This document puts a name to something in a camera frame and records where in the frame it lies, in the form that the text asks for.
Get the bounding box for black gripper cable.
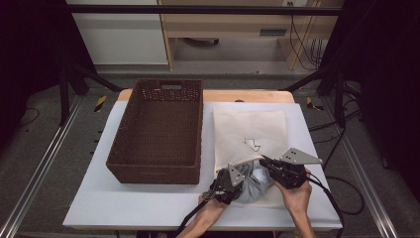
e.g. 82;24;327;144
305;174;367;238
172;197;210;238

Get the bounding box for cream drawstring cloth bag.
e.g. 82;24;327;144
212;105;289;210

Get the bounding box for aluminium floor rail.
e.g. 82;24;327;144
0;94;84;238
320;98;399;238

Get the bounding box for black curtain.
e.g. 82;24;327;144
321;0;420;194
0;0;97;147

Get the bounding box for light wooden desk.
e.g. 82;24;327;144
157;0;346;71

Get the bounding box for wooden table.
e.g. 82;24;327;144
117;88;295;104

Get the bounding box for person's right hand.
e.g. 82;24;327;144
274;169;314;217

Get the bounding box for light grey garment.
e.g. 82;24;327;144
235;160;277;205

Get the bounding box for black horizontal frame bar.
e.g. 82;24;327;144
63;4;343;17

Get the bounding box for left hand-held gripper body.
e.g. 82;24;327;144
201;164;247;205

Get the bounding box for black hanging cables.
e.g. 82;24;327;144
286;1;325;71

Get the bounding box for black metal stand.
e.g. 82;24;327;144
58;61;124;127
282;63;350;129

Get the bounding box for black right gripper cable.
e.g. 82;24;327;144
305;174;367;238

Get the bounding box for white foam board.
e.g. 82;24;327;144
61;100;344;231

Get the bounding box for thin black floor cable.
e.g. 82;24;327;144
19;106;42;127

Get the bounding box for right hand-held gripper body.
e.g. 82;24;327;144
265;147;324;190

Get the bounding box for brown wicker basket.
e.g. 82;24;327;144
105;77;205;185

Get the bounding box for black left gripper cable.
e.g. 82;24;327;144
172;197;210;238

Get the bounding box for white cabinet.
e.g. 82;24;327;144
64;0;170;66

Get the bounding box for person's left hand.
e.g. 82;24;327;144
197;192;230;221

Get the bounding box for yellow black floor tape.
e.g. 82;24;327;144
305;96;325;112
93;94;108;114

